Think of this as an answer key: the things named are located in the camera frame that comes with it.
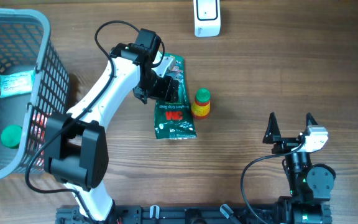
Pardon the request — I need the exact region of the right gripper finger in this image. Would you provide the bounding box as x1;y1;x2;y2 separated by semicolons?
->
306;113;318;126
262;112;282;144

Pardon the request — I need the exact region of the green 3M gloves packet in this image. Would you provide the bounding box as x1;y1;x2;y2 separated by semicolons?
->
154;53;197;139

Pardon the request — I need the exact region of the green cap sauce bottle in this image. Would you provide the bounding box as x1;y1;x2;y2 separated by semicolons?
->
191;88;211;119

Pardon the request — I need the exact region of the green lid white jar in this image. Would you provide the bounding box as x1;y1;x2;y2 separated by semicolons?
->
1;124;22;149

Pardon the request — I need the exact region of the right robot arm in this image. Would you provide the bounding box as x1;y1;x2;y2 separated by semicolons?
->
262;113;336;224

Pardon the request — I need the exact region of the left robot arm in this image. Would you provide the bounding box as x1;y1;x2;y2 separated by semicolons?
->
44;29;179;223

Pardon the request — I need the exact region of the white barcode scanner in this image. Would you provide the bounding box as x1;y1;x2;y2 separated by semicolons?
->
193;0;221;38

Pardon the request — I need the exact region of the red packet in basket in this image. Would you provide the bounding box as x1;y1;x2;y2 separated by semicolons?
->
30;112;48;151

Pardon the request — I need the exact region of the grey plastic mesh basket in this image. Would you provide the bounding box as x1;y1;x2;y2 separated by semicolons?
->
0;8;70;179

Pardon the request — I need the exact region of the teal white sachet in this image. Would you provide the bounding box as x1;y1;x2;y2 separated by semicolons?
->
0;70;35;98

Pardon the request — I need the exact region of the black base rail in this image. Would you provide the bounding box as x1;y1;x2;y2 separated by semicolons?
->
55;203;333;224

